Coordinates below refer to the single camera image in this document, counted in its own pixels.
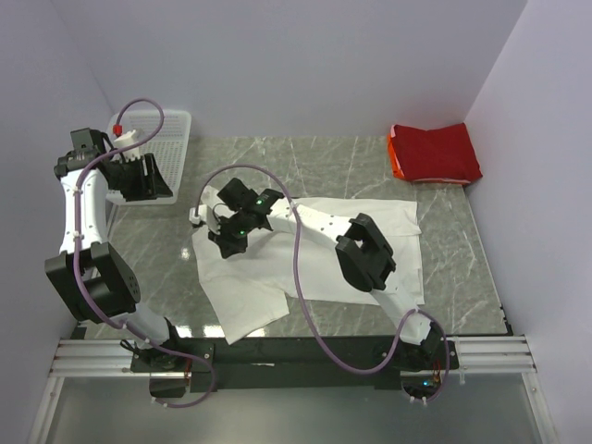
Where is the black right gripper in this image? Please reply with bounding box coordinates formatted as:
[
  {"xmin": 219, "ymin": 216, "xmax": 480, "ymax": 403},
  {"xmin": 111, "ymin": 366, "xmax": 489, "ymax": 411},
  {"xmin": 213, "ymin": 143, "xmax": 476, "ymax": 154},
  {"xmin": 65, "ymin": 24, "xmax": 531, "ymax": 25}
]
[{"xmin": 208, "ymin": 212, "xmax": 253, "ymax": 260}]

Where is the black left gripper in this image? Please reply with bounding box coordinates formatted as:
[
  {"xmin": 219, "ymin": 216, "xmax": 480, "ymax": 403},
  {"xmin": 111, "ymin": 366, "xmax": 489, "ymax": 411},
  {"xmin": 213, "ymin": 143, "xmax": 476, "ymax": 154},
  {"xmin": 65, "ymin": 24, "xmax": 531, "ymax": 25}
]
[{"xmin": 107, "ymin": 153, "xmax": 172, "ymax": 203}]

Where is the white t shirt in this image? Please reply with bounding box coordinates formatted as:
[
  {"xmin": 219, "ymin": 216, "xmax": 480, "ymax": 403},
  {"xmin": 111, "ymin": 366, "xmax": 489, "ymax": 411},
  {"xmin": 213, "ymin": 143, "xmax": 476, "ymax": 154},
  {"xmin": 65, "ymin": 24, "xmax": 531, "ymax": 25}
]
[{"xmin": 191, "ymin": 198, "xmax": 425, "ymax": 344}]

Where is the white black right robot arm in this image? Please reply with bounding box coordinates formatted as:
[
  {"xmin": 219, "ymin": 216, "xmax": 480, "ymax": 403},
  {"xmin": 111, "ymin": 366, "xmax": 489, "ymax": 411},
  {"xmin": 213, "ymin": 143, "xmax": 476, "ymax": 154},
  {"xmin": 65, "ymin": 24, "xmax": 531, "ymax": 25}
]
[{"xmin": 194, "ymin": 178, "xmax": 450, "ymax": 375}]

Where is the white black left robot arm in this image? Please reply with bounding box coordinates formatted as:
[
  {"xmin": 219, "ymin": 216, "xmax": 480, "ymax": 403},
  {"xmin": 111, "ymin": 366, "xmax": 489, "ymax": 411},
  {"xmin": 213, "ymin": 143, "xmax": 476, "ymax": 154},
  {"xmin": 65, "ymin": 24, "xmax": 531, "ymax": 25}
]
[{"xmin": 44, "ymin": 128, "xmax": 185, "ymax": 372}]

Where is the white plastic basket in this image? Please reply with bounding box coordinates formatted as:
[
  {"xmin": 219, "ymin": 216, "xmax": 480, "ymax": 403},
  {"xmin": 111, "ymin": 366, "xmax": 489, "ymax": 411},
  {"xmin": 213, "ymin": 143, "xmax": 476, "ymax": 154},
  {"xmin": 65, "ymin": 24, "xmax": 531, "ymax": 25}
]
[{"xmin": 107, "ymin": 109, "xmax": 191, "ymax": 206}]

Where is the black base crossbar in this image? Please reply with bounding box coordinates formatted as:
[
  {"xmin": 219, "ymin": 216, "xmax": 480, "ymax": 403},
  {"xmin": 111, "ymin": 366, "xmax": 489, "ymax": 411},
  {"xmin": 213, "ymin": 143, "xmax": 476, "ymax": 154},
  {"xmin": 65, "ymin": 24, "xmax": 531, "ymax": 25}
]
[{"xmin": 130, "ymin": 331, "xmax": 459, "ymax": 398}]

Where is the folded red t shirt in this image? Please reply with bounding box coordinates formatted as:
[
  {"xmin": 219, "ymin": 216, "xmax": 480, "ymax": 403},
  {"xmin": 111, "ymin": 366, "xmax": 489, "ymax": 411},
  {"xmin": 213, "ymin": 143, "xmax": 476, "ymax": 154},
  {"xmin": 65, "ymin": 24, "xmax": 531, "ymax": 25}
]
[{"xmin": 390, "ymin": 121, "xmax": 484, "ymax": 182}]

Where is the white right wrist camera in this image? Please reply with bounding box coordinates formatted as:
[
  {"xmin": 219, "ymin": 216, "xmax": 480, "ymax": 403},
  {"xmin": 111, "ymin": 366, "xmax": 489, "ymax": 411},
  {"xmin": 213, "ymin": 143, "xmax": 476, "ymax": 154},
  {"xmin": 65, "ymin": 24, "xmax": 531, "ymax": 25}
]
[{"xmin": 189, "ymin": 185, "xmax": 223, "ymax": 234}]

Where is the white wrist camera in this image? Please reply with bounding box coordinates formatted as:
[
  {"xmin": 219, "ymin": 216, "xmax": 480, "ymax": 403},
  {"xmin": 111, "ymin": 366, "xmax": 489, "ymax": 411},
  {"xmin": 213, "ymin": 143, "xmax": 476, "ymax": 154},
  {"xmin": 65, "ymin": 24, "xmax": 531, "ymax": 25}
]
[
  {"xmin": 113, "ymin": 129, "xmax": 141, "ymax": 162},
  {"xmin": 189, "ymin": 185, "xmax": 223, "ymax": 234}
]

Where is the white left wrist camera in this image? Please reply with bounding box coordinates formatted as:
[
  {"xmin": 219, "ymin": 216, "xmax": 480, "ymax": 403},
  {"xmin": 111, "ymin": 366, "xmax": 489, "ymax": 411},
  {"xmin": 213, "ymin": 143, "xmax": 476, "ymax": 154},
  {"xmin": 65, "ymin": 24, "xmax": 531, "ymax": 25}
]
[{"xmin": 113, "ymin": 129, "xmax": 141, "ymax": 162}]

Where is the aluminium rail frame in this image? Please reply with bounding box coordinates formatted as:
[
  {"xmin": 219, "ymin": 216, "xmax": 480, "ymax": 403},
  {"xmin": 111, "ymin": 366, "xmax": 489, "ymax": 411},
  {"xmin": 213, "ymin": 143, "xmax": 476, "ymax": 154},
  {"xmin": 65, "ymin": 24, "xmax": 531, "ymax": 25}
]
[{"xmin": 27, "ymin": 286, "xmax": 559, "ymax": 444}]

